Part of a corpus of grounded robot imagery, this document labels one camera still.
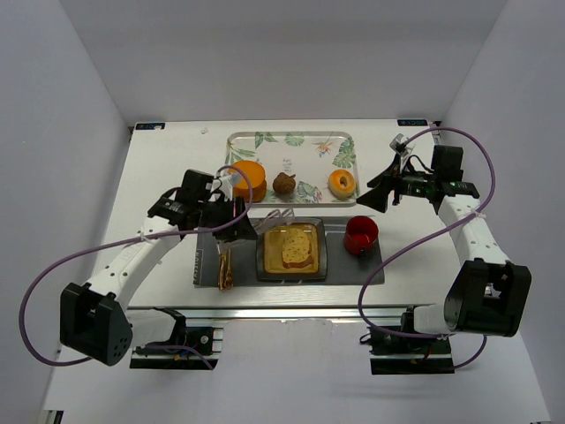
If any gold knife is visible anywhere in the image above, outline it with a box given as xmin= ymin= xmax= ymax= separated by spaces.
xmin=218 ymin=252 xmax=228 ymax=291

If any blue label right corner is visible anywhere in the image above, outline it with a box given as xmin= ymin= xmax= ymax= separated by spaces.
xmin=396 ymin=118 xmax=428 ymax=127

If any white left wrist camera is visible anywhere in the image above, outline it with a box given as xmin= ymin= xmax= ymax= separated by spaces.
xmin=209 ymin=170 xmax=243 ymax=201

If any aluminium table edge rail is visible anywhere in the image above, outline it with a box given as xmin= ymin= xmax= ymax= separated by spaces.
xmin=127 ymin=304 xmax=438 ymax=323

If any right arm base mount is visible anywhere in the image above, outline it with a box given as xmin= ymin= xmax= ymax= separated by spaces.
xmin=359 ymin=307 xmax=455 ymax=375

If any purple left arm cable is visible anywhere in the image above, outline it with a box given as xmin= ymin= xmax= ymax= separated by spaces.
xmin=19 ymin=165 xmax=255 ymax=367

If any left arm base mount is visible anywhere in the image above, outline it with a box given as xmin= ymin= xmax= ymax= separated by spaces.
xmin=126 ymin=308 xmax=223 ymax=371

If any herb bread slice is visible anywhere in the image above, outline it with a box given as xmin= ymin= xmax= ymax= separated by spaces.
xmin=282 ymin=227 xmax=313 ymax=269

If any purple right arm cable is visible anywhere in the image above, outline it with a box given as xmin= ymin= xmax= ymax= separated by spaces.
xmin=358 ymin=126 xmax=498 ymax=370

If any brown chocolate pastry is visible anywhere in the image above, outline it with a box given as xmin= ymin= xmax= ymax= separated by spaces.
xmin=272 ymin=172 xmax=296 ymax=195

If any round orange cake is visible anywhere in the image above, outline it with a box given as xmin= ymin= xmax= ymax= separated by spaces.
xmin=232 ymin=160 xmax=267 ymax=202

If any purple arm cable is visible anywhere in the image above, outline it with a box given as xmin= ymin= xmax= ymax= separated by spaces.
xmin=19 ymin=165 xmax=255 ymax=367
xmin=358 ymin=126 xmax=498 ymax=370

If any floral serving tray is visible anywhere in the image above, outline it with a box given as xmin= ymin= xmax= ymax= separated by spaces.
xmin=225 ymin=131 xmax=359 ymax=207

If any blue label left corner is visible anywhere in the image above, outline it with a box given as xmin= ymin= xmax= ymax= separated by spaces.
xmin=134 ymin=122 xmax=165 ymax=131

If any square dark glass plate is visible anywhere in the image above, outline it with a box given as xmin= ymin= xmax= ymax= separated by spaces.
xmin=256 ymin=217 xmax=328 ymax=283

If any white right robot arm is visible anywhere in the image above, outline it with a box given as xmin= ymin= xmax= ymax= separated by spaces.
xmin=357 ymin=141 xmax=531 ymax=337

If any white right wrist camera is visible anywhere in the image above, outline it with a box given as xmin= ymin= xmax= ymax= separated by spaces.
xmin=389 ymin=133 xmax=413 ymax=170

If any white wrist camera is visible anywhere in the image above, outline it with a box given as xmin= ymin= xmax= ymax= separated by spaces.
xmin=389 ymin=133 xmax=413 ymax=170
xmin=209 ymin=170 xmax=243 ymax=201

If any glazed ring doughnut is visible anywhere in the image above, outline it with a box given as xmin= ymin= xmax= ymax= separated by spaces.
xmin=328 ymin=169 xmax=357 ymax=199

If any grey striped placemat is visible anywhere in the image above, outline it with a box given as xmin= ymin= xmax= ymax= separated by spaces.
xmin=193 ymin=216 xmax=381 ymax=288

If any blue label corner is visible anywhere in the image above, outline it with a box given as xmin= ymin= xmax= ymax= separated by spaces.
xmin=134 ymin=122 xmax=165 ymax=131
xmin=396 ymin=118 xmax=428 ymax=127

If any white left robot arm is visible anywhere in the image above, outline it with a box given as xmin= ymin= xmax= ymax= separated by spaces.
xmin=59 ymin=165 xmax=257 ymax=366

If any red mug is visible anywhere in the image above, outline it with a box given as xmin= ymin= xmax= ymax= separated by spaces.
xmin=343 ymin=216 xmax=379 ymax=257

